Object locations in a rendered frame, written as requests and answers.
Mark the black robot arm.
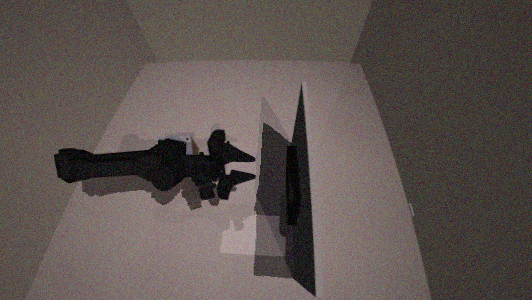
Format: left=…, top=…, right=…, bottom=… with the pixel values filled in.
left=54, top=138, right=216, bottom=201

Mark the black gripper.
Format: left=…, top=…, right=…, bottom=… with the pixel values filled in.
left=190, top=129, right=256, bottom=200

